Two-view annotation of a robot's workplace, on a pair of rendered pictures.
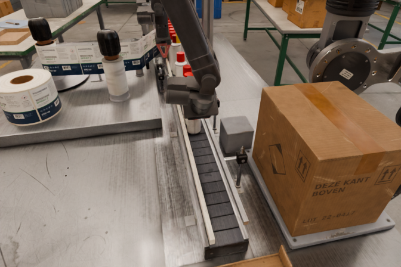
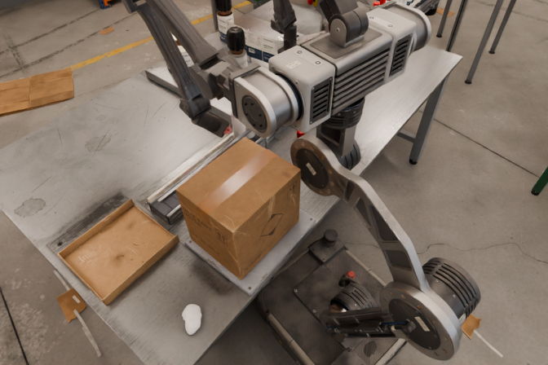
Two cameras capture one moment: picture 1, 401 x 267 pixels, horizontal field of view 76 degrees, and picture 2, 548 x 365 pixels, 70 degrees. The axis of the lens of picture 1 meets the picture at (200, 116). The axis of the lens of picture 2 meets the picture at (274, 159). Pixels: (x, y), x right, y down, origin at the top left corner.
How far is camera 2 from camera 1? 1.14 m
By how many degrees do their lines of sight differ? 40
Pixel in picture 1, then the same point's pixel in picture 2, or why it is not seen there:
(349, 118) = (236, 190)
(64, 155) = (171, 108)
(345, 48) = (307, 145)
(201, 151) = not seen: hidden behind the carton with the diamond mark
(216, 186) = not seen: hidden behind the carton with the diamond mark
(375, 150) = (205, 209)
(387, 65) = (341, 184)
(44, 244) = (116, 148)
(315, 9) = not seen: outside the picture
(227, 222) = (172, 202)
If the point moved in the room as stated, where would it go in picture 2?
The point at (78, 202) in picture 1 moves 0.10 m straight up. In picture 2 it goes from (146, 140) to (140, 123)
